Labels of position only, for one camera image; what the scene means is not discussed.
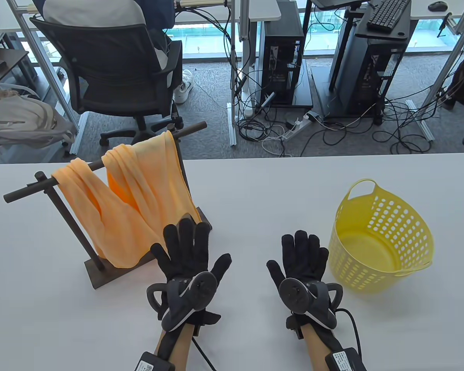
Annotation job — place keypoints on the yellow perforated plastic basket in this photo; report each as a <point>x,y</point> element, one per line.
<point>371,278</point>

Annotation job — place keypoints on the black computer mouse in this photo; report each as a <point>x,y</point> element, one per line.
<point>437,5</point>

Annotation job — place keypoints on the person's left hand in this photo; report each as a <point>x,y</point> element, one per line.
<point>185,266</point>

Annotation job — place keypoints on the person's left forearm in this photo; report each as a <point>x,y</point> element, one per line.
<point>181,348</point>

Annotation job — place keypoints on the white desk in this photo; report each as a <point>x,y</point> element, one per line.
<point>263,9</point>
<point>460,11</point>

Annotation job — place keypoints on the dark wooden towel rack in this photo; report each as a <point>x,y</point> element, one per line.
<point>112,276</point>

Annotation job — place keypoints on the person's right forearm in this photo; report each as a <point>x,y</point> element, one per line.
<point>315,348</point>

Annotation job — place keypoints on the person's right hand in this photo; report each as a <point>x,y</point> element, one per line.
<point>301,262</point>

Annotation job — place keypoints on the black side table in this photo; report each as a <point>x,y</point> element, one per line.
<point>4,63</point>

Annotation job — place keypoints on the black mesh office chair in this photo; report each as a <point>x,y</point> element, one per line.
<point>108,65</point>

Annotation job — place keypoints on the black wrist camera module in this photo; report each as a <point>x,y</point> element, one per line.
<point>154,363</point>
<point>346,361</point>

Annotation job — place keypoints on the white fabric bag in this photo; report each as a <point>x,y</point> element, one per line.
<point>23,119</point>

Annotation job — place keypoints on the orange towel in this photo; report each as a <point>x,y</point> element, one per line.
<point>154,177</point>
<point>85,208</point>

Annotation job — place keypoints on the black computer tower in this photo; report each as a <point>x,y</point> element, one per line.
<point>282,58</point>
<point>375,73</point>

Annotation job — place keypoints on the white power strip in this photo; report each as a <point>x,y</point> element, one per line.
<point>299,127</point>

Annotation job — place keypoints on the black keyboard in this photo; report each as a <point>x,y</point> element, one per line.
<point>388,13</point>

